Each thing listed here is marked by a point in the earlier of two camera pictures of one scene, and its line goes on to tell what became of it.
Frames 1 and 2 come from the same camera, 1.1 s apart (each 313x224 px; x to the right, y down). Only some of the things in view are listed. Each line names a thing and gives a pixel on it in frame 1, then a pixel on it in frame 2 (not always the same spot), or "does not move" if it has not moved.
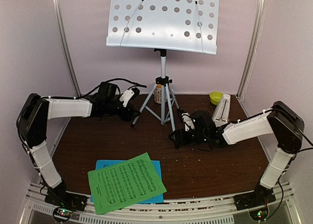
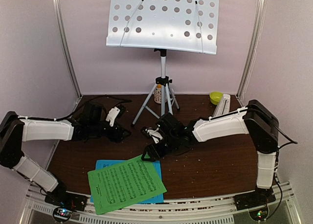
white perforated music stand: (164, 19) does not move
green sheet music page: (124, 182) does not move
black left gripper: (126, 116) → (118, 138)
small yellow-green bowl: (215, 97) does not move
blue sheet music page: (156, 199) does not move
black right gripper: (180, 136) → (150, 148)
